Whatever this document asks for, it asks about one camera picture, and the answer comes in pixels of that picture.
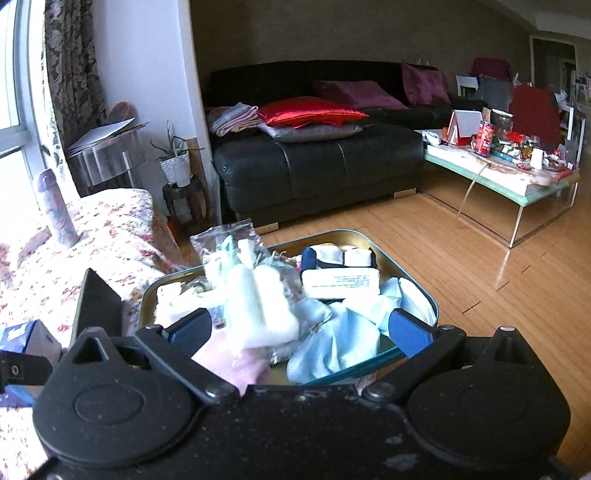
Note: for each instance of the red can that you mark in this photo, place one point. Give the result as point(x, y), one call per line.
point(483, 138)

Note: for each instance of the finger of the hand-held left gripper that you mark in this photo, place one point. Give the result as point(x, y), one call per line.
point(23, 369)

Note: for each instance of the red chair cover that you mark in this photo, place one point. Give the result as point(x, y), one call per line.
point(535, 115)

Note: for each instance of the dark wooden stool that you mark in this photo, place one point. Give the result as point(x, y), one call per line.
point(184, 203)

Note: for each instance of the light blue cloth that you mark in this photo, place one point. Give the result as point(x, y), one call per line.
point(323, 350)

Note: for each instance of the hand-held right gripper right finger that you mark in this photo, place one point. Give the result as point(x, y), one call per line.
point(408, 334)

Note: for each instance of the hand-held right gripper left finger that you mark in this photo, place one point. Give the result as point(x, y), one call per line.
point(191, 330)

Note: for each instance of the white soft pad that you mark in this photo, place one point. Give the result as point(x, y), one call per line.
point(180, 300)

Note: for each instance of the upright purple cushion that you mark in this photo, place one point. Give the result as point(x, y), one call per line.
point(425, 85)

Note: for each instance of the clear plastic packet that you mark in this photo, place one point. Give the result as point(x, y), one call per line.
point(217, 244)

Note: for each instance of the potted plant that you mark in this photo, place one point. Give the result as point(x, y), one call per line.
point(175, 168)

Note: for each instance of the black leather sofa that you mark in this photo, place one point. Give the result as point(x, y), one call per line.
point(323, 170)

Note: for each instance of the white folded card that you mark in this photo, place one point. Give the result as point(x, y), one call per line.
point(466, 124)

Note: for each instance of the teal metal tin tray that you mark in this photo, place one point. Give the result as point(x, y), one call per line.
point(337, 237)

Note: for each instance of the white chair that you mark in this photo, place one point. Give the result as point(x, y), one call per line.
point(466, 85)

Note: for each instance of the light blue face mask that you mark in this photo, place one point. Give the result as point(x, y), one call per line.
point(411, 295)

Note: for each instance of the black triangular stand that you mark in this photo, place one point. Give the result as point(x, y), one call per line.
point(99, 304)

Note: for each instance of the red cushion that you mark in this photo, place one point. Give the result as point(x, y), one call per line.
point(309, 110)

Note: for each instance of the glass coffee table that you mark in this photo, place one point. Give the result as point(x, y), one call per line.
point(466, 168)

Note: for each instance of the grey cushion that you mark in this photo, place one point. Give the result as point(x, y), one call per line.
point(314, 134)

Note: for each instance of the clear acrylic side table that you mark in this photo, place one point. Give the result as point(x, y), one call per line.
point(101, 157)

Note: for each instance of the floral curtain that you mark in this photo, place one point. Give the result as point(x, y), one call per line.
point(74, 69)

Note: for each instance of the blue tissue pack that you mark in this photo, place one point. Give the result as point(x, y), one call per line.
point(32, 337)

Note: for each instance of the glass jar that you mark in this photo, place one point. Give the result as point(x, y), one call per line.
point(502, 124)

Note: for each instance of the flat purple cushion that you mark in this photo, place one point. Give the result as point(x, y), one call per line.
point(360, 94)

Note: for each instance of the floral bed sheet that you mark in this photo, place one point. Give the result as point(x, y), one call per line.
point(106, 230)

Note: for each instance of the white printed pack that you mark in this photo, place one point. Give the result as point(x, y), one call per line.
point(337, 281)

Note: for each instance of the pink cloth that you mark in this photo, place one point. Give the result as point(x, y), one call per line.
point(231, 364)

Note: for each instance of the purple water bottle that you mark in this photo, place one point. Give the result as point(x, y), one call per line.
point(57, 212)

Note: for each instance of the white cup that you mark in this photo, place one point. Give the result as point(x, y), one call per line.
point(538, 159)

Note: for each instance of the folded pink towel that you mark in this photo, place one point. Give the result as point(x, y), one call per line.
point(233, 117)

